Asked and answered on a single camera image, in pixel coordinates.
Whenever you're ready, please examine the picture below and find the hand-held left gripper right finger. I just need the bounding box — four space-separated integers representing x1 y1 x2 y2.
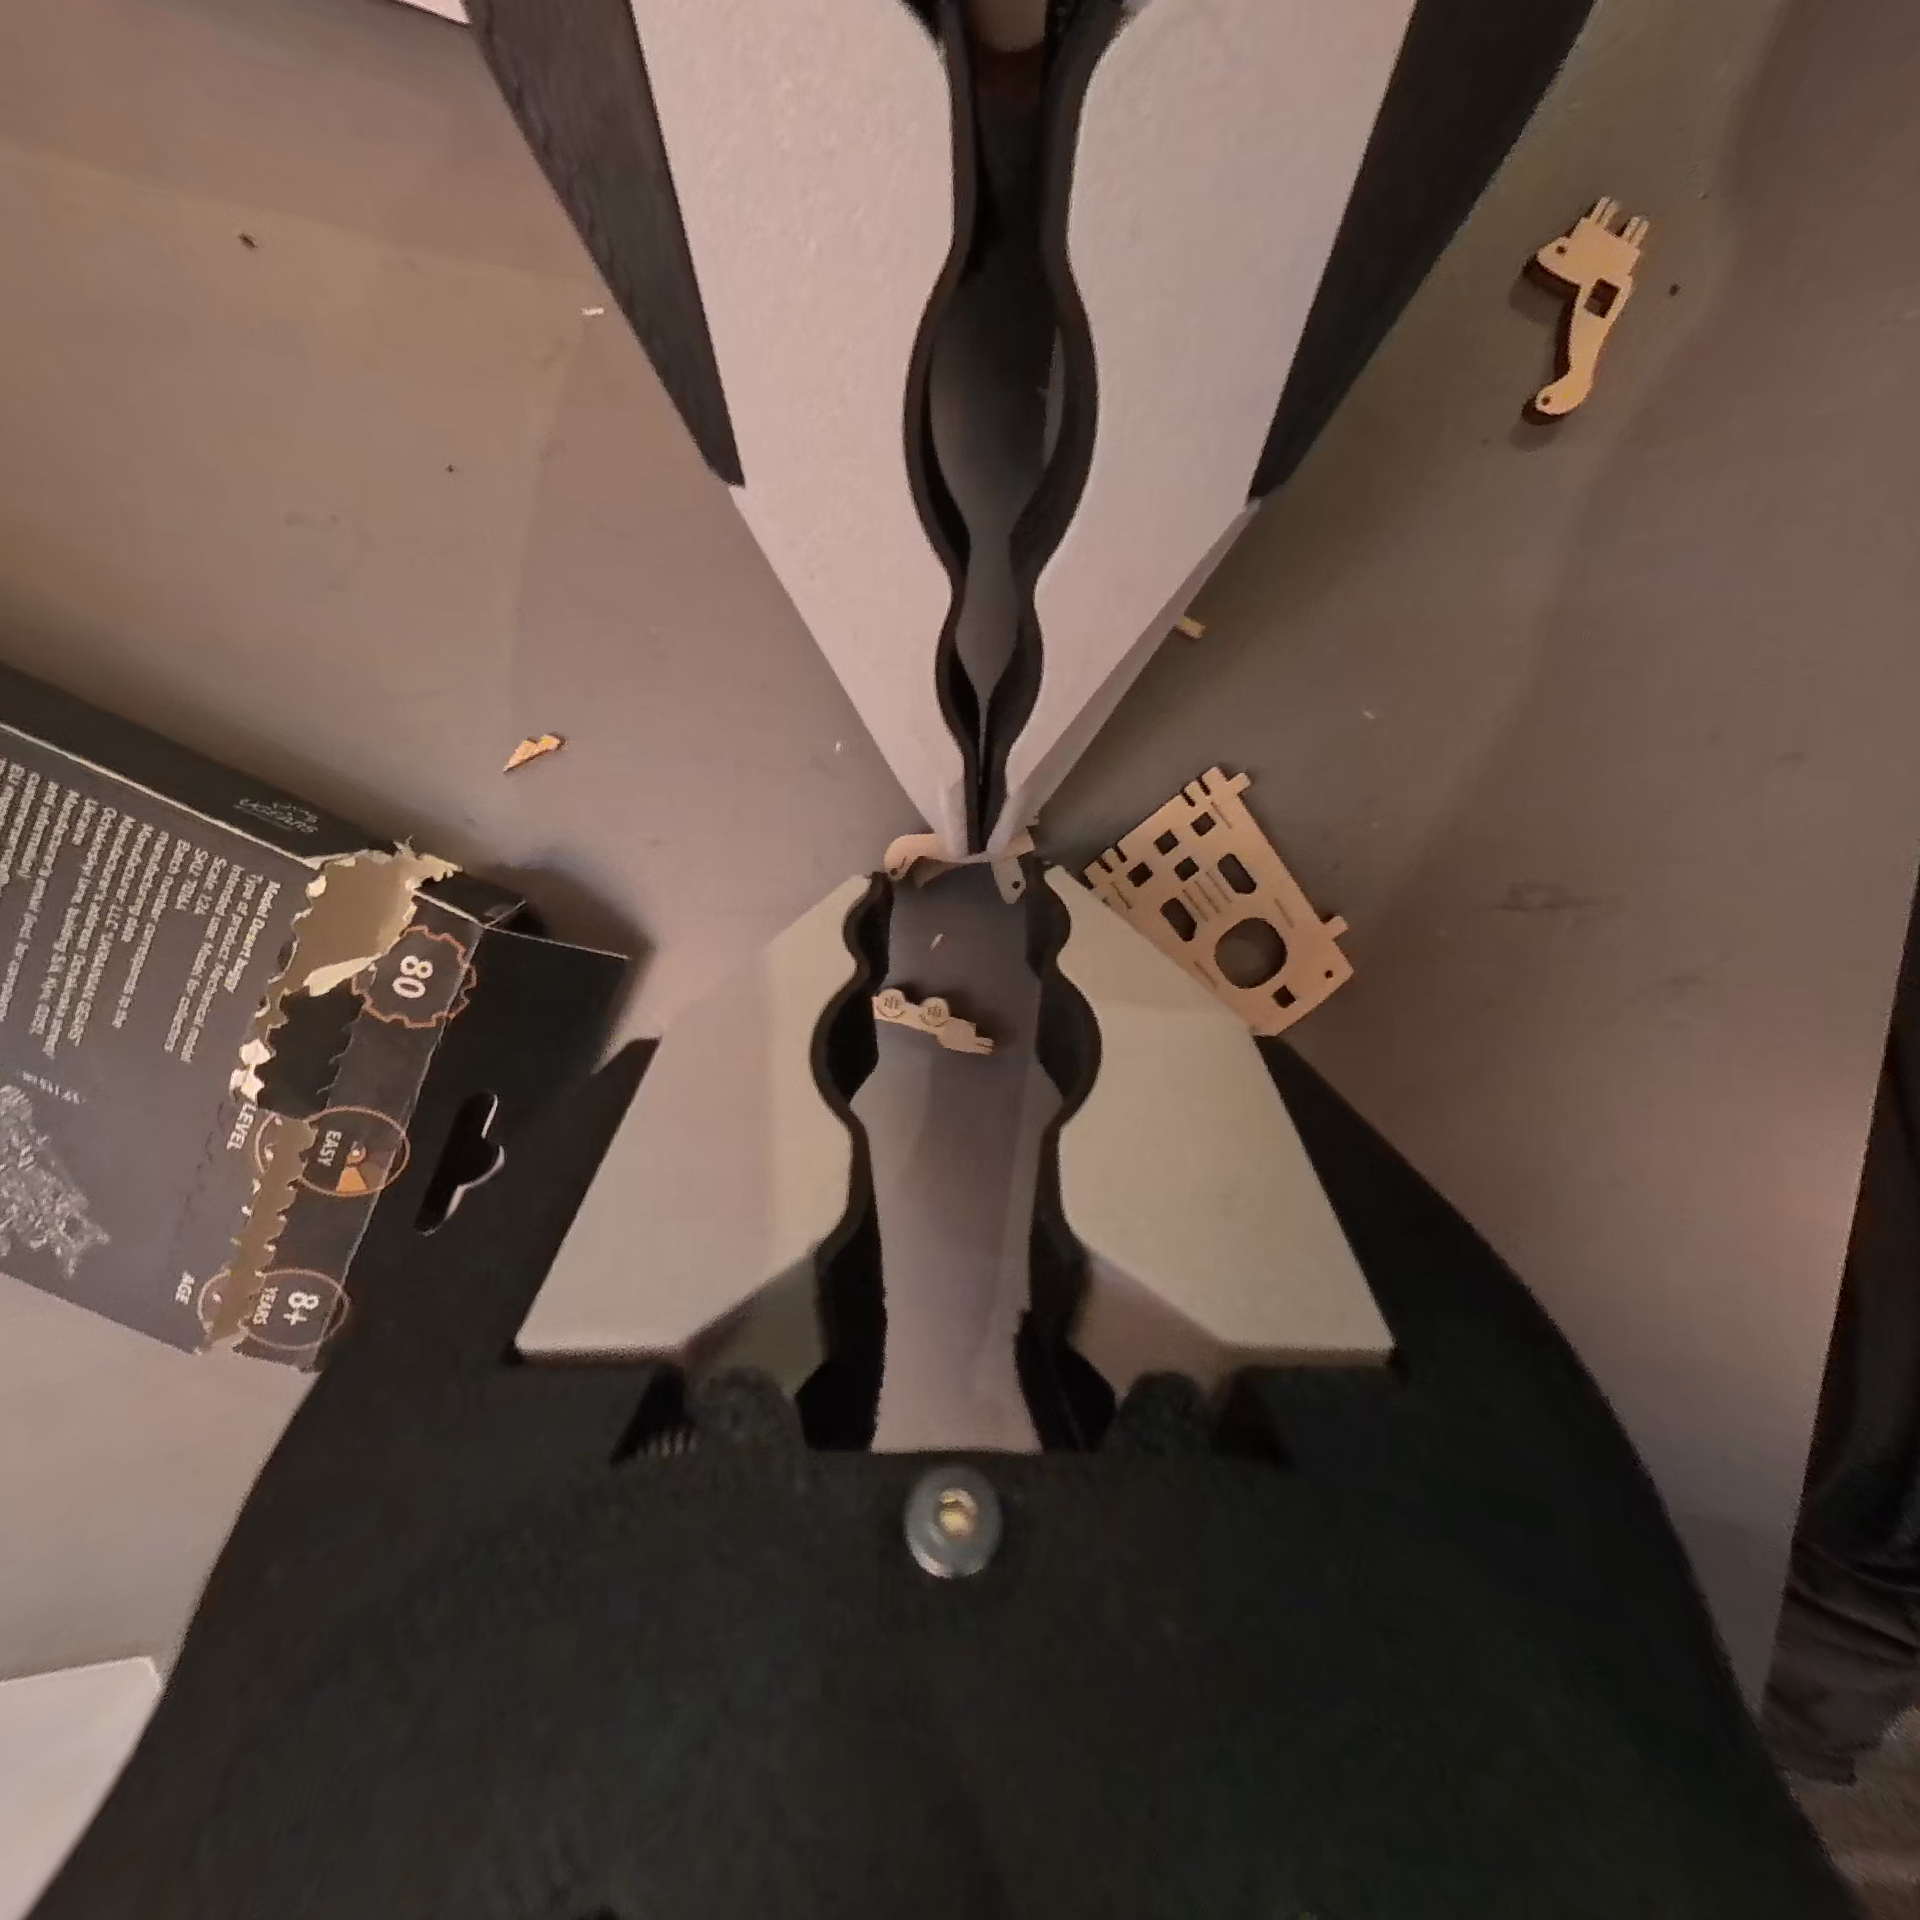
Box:
1017 863 1399 1453

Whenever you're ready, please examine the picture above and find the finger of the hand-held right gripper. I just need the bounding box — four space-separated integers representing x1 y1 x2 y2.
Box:
626 0 992 856
978 0 1422 856

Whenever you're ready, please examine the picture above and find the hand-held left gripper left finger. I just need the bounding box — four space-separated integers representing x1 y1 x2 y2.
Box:
515 871 903 1453

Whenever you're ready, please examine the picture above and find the small wooden model part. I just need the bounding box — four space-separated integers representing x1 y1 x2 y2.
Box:
886 829 1039 907

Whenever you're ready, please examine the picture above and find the wooden plate with cutouts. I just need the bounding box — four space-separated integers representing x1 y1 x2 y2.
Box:
1084 766 1356 1040

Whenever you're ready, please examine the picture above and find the small two-wheel wooden part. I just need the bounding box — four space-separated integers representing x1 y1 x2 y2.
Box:
871 988 997 1058

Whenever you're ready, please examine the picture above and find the hook-shaped wooden part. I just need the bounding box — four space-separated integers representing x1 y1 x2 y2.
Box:
1519 194 1656 432

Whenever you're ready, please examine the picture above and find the torn black cardboard box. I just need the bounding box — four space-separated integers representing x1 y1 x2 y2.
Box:
0 661 633 1376

